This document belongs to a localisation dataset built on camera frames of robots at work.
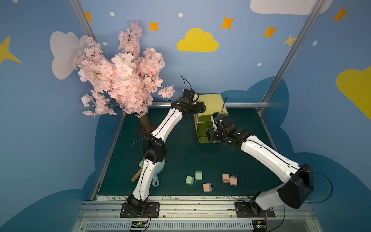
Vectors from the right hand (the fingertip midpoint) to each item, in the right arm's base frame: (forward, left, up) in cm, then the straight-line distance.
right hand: (211, 131), depth 82 cm
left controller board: (-45, +36, -22) cm, 61 cm away
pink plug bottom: (-26, +1, -19) cm, 32 cm away
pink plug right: (-21, -14, -18) cm, 31 cm away
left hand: (+19, +5, +1) cm, 20 cm away
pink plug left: (-19, -10, -20) cm, 30 cm away
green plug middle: (-18, +6, -20) cm, 28 cm away
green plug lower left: (-23, +11, -18) cm, 31 cm away
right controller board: (-41, -26, -24) cm, 54 cm away
